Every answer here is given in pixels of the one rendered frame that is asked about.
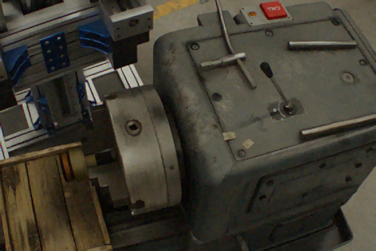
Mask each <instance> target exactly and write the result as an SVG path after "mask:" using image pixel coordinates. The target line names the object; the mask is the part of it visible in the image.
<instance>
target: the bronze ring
mask: <svg viewBox="0 0 376 251"><path fill-rule="evenodd" d="M59 159H60V165H61V169H62V173H63V175H64V179H65V182H66V183H67V182H72V181H73V180H74V179H75V180H76V181H79V182H80V181H84V180H87V179H88V181H90V179H89V174H88V171H87V169H88V168H92V167H98V164H97V159H96V156H95V153H94V152H93V153H90V154H86V155H84V154H83V149H82V146H81V145H80V147H78V148H73V149H70V150H69V153H66V152H62V153H61V154H59Z"/></svg>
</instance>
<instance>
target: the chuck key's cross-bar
mask: <svg viewBox="0 0 376 251"><path fill-rule="evenodd" d="M215 1H216V6H217V9H218V14H219V17H220V22H221V26H222V30H223V34H224V39H225V42H226V46H227V48H228V49H229V51H230V53H231V54H234V53H236V51H235V50H234V49H233V47H232V45H231V43H230V38H229V35H228V30H227V27H226V22H225V19H224V15H223V13H222V8H221V6H220V1H219V0H215ZM236 63H237V65H238V66H239V67H240V69H241V71H242V72H243V74H244V76H245V77H246V79H247V81H248V82H249V84H250V86H251V87H252V89H256V88H257V85H256V83H255V82H254V80H253V79H252V77H251V75H250V73H249V72H248V70H247V69H246V67H245V66H244V65H243V63H242V61H241V59H239V58H238V59H237V60H236Z"/></svg>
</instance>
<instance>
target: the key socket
mask: <svg viewBox="0 0 376 251"><path fill-rule="evenodd" d="M126 130H127V132H128V133H129V134H132V135H134V134H137V133H138V132H139V131H140V124H139V123H138V122H137V121H130V122H129V123H128V124H127V126H126Z"/></svg>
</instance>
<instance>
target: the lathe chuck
mask: <svg viewBox="0 0 376 251"><path fill-rule="evenodd" d="M112 95H113V96H116V97H117V98H116V99H115V100H111V101H110V99H109V100H106V101H105V99H104V98H106V97H108V96H112ZM102 101H103V104H106V108H107V114H108V118H109V124H110V128H111V133H112V136H113V142H114V146H115V148H112V149H111V150H116V152H117V158H118V161H119V164H120V168H121V172H122V176H123V179H124V182H125V185H126V189H127V192H128V196H129V199H130V203H131V204H133V203H136V201H138V200H141V201H143V207H142V208H141V209H136V208H134V209H132V208H131V206H130V204H129V205H128V207H129V210H130V213H131V214H132V215H138V214H141V213H145V212H150V211H154V210H157V209H162V208H164V207H167V205H168V191H167V181H166V176H165V169H164V165H163V161H162V156H161V152H160V148H159V145H158V140H157V137H156V132H155V129H154V125H153V122H152V118H151V116H150V112H149V110H148V106H147V104H146V101H145V99H144V96H143V94H142V92H141V90H140V89H139V88H138V87H133V88H130V89H124V90H121V91H115V92H112V93H106V94H103V96H102ZM104 101H105V102H104ZM130 121H137V122H138V123H139V124H140V131H139V132H138V133H137V134H134V135H132V134H129V133H128V132H127V130H126V126H127V124H128V123H129V122H130Z"/></svg>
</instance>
